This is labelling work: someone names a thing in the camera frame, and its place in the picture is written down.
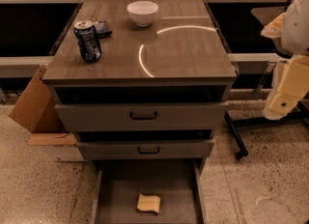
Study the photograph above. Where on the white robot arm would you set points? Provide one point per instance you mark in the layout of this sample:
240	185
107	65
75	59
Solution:
292	28

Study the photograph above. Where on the grey open bottom drawer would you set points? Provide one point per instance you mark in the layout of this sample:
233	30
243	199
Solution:
175	181

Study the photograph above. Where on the grey middle drawer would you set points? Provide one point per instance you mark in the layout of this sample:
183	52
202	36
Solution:
115	150

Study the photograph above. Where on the dark blue soda can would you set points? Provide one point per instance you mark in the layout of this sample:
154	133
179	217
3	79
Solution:
88	43

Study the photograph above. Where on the grey drawer cabinet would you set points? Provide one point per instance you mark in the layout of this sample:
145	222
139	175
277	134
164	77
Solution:
178	59

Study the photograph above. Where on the brown cardboard box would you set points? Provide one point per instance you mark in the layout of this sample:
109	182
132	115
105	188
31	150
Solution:
35	111

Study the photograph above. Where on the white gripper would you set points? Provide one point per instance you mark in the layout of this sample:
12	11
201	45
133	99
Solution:
296	28

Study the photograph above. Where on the white ceramic bowl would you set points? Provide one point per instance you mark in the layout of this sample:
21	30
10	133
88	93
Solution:
142	13

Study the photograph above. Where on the yellow sponge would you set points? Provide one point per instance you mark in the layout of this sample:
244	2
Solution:
148	203

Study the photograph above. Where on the dark blue flat packet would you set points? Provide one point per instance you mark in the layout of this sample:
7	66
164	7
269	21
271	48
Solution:
102	29

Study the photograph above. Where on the grey top drawer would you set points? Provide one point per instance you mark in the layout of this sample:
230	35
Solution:
138	117

